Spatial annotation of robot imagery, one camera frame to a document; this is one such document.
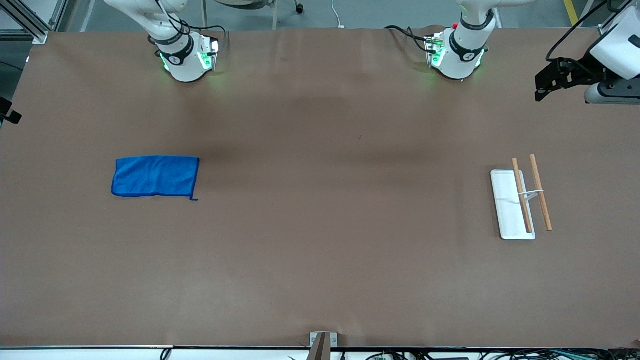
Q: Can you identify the blue microfibre towel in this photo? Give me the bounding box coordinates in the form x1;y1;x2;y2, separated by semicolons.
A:
111;155;201;202

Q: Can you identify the table cover sheet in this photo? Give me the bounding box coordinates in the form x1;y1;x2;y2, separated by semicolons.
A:
0;27;640;349

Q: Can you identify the chair base with caster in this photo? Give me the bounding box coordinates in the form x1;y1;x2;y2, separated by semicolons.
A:
200;0;306;31

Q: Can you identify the white rack base plate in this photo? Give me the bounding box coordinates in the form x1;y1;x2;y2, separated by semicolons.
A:
490;169;537;241

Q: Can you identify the black arm base cable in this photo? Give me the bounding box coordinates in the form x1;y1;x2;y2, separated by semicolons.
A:
384;25;437;53
147;0;230;51

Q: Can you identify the white floor cable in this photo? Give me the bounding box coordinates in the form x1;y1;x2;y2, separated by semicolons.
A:
330;0;347;29

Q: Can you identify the black cable bundle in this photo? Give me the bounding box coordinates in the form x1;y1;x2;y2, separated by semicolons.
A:
350;347;640;360

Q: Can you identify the grey metal mount bracket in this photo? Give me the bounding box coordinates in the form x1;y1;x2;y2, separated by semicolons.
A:
309;331;338;348

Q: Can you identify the brown camera post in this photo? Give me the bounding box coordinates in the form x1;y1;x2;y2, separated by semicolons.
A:
306;333;331;360

